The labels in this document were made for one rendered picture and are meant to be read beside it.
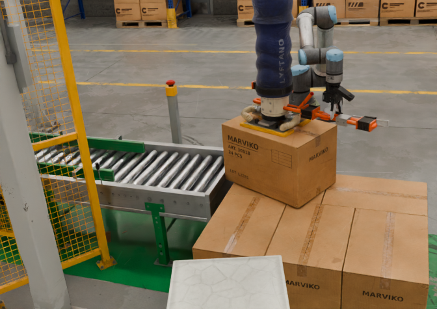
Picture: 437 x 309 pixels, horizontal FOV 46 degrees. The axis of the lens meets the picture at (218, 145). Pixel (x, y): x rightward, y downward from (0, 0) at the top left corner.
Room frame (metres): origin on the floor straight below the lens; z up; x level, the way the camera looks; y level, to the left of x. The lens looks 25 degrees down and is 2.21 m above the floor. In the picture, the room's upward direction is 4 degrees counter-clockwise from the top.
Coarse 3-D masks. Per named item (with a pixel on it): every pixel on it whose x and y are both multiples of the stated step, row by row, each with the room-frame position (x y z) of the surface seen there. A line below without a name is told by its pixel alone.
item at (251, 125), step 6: (252, 120) 3.01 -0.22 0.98; (258, 120) 2.95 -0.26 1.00; (246, 126) 2.95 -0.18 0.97; (252, 126) 2.93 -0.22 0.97; (258, 126) 2.91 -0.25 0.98; (264, 126) 2.90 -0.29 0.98; (270, 126) 2.89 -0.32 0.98; (276, 126) 2.86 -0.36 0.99; (270, 132) 2.84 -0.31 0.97; (276, 132) 2.81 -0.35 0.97; (282, 132) 2.80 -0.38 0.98; (288, 132) 2.80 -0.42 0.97
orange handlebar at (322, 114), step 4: (256, 100) 3.05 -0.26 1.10; (260, 100) 3.07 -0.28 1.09; (260, 104) 3.03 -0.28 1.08; (288, 104) 2.94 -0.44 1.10; (284, 108) 2.90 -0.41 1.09; (288, 108) 2.89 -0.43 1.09; (292, 108) 2.87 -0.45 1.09; (296, 112) 2.85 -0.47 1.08; (320, 112) 2.79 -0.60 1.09; (324, 112) 2.75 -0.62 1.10; (320, 116) 2.74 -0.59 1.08; (324, 116) 2.72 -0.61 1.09; (328, 116) 2.71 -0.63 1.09; (348, 120) 2.63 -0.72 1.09; (352, 120) 2.62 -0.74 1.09; (352, 124) 2.61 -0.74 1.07; (376, 124) 2.55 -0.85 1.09; (372, 128) 2.54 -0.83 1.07
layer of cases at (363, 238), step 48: (240, 192) 2.89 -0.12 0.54; (336, 192) 2.80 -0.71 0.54; (384, 192) 2.75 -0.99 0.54; (240, 240) 2.37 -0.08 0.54; (288, 240) 2.33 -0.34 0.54; (336, 240) 2.30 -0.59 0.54; (384, 240) 2.26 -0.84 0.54; (288, 288) 2.14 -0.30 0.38; (336, 288) 2.05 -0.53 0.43; (384, 288) 1.97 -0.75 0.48
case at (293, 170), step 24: (240, 120) 3.08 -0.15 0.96; (312, 120) 2.99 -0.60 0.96; (240, 144) 2.94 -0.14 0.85; (264, 144) 2.80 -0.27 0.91; (288, 144) 2.67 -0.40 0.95; (312, 144) 2.72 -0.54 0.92; (336, 144) 2.89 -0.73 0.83; (240, 168) 2.95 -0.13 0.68; (264, 168) 2.80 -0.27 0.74; (288, 168) 2.67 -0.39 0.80; (312, 168) 2.72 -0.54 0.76; (264, 192) 2.81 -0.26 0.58; (288, 192) 2.67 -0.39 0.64; (312, 192) 2.72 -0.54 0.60
